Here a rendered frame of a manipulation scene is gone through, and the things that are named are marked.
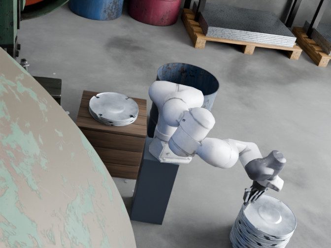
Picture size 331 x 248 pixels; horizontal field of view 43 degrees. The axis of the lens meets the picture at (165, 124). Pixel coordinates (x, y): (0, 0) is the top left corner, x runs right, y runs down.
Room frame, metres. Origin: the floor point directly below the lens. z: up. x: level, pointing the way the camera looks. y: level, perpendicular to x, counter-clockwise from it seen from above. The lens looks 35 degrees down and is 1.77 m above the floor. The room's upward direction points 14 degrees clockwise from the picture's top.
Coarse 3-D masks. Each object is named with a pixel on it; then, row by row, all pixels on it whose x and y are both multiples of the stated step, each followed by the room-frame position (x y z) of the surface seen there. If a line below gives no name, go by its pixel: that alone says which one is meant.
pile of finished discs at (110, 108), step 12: (96, 96) 2.10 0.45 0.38; (108, 96) 2.13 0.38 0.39; (120, 96) 2.16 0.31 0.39; (96, 108) 1.97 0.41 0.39; (108, 108) 2.00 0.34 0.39; (120, 108) 2.03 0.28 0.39; (132, 108) 2.07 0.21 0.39; (108, 120) 1.90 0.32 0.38; (120, 120) 1.91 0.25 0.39; (132, 120) 1.99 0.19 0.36
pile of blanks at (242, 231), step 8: (240, 216) 1.60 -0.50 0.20; (240, 224) 1.57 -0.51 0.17; (248, 224) 1.53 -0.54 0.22; (232, 232) 1.60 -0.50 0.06; (240, 232) 1.54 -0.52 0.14; (248, 232) 1.52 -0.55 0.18; (256, 232) 1.49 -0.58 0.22; (232, 240) 1.57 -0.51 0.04; (240, 240) 1.53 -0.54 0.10; (248, 240) 1.50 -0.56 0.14; (256, 240) 1.49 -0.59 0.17; (264, 240) 1.48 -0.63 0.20; (272, 240) 1.48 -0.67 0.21; (280, 240) 1.49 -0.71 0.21; (288, 240) 1.56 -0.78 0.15
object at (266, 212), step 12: (252, 204) 1.66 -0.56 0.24; (264, 204) 1.68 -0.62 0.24; (276, 204) 1.71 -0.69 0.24; (252, 216) 1.57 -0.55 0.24; (264, 216) 1.59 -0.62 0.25; (276, 216) 1.61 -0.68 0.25; (288, 216) 1.64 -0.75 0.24; (264, 228) 1.51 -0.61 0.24; (276, 228) 1.53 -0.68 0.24; (288, 228) 1.55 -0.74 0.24
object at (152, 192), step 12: (144, 144) 1.72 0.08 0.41; (144, 156) 1.58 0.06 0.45; (144, 168) 1.57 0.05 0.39; (156, 168) 1.57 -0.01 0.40; (168, 168) 1.58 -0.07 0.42; (144, 180) 1.57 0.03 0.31; (156, 180) 1.58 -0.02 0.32; (168, 180) 1.58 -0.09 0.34; (144, 192) 1.57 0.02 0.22; (156, 192) 1.58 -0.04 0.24; (168, 192) 1.58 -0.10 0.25; (132, 204) 1.60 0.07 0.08; (144, 204) 1.57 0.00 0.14; (156, 204) 1.58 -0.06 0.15; (132, 216) 1.57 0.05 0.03; (144, 216) 1.57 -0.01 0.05; (156, 216) 1.58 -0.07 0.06
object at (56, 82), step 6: (36, 78) 1.52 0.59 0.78; (42, 78) 1.54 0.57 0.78; (48, 78) 1.55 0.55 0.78; (54, 78) 1.56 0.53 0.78; (42, 84) 1.49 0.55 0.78; (48, 84) 1.50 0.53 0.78; (54, 84) 1.51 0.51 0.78; (60, 84) 1.52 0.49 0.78; (48, 90) 1.46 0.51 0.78; (54, 90) 1.47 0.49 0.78; (60, 90) 1.48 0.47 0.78; (54, 96) 1.43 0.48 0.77; (60, 96) 1.44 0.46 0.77
